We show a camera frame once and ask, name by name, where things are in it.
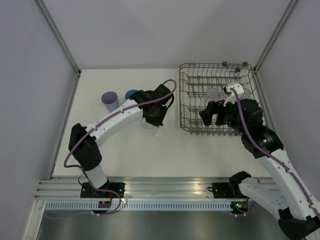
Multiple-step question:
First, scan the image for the right aluminium frame post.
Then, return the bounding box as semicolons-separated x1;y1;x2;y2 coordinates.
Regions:
253;0;299;72

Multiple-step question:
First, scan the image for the aluminium mounting rail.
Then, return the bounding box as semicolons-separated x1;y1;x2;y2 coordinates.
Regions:
35;176;229;201

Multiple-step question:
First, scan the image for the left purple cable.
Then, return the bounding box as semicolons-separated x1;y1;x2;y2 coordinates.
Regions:
63;79;178;201

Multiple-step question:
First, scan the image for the purple plastic cup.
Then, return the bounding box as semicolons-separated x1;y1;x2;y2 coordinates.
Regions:
101;91;120;112

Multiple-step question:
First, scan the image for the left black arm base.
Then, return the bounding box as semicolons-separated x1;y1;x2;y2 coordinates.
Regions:
80;181;126;199

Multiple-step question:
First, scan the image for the left aluminium frame post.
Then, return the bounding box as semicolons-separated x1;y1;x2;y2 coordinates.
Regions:
33;0;81;76

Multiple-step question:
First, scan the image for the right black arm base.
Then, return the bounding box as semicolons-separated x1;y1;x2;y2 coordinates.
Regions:
211;182;236;199

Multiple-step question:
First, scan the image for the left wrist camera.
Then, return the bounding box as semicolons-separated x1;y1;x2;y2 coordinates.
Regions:
165;94;175;108

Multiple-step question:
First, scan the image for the white slotted cable duct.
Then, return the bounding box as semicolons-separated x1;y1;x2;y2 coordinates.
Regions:
45;200;233;212

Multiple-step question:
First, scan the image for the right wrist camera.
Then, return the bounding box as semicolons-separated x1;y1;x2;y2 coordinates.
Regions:
223;82;245;107

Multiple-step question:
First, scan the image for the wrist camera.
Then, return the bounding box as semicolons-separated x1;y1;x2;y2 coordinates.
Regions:
223;82;245;107
165;94;175;108

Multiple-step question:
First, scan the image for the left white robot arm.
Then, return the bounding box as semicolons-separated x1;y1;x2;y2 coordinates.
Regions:
63;84;174;198

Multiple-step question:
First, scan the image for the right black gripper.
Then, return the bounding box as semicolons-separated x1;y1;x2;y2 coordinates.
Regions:
199;94;248;136

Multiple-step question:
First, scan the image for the aluminium frame post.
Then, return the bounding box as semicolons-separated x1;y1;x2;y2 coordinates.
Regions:
253;0;299;72
33;0;81;76

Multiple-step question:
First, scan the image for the grey wire dish rack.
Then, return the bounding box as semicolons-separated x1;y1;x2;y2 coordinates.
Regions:
179;61;262;136

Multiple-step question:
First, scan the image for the blue plastic cup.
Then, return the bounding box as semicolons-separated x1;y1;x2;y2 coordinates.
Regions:
124;89;137;100

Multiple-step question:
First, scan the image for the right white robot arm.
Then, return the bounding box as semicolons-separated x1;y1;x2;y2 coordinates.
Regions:
199;99;320;240

